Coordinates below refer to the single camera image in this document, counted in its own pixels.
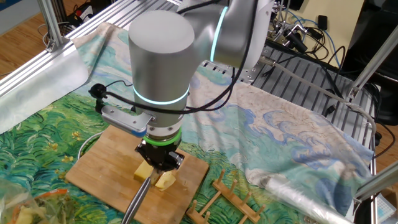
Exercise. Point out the small yellow potato scrap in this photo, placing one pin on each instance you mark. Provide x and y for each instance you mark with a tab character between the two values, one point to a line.
26	216

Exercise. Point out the yellow potato chunk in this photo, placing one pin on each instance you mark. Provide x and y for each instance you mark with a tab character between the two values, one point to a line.
142	172

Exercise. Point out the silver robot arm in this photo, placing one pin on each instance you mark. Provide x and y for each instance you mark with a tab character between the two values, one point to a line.
161	62

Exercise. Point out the bamboo cutting board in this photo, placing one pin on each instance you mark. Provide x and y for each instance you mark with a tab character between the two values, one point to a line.
105	174

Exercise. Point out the plastic bag with orange label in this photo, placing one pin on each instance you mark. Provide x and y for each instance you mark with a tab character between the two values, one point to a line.
46	205

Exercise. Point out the black computer tower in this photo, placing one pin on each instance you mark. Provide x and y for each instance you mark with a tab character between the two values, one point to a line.
379	37

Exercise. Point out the black power adapter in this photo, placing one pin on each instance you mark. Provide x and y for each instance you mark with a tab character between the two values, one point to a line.
322	22

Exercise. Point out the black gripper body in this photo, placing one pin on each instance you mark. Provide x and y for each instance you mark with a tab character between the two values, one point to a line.
161	154

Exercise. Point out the black red power strip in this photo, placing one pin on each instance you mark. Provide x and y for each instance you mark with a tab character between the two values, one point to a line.
82	12

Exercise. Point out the aluminium frame post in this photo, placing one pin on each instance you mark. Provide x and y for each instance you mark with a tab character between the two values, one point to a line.
373	62
51	25

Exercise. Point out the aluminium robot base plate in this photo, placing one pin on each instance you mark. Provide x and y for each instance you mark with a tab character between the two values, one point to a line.
248	73

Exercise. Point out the white perforated box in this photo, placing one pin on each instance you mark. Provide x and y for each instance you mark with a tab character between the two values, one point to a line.
382	210

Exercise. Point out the thin potato slice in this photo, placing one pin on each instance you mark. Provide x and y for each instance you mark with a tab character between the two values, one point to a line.
165	181

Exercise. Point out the black clamp mount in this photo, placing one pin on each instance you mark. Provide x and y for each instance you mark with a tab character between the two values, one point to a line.
295	40

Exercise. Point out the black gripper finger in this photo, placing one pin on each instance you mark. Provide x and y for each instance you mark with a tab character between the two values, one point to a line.
175	160
142	152

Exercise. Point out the aluminium frame beam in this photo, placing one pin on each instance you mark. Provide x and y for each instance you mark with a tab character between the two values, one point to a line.
379	182

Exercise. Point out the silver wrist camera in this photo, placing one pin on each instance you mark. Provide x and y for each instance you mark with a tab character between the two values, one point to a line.
124	119

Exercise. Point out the plastic wrap roll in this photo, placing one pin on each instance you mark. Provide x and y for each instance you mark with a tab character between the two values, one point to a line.
295	196

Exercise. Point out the painted landscape tablecloth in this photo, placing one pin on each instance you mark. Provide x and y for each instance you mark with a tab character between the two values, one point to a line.
264	130

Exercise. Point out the steel cleaver knife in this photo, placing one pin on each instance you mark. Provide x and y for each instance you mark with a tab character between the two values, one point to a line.
136	199

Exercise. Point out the wooden peg rack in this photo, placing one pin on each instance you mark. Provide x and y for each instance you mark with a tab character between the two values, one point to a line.
236	202

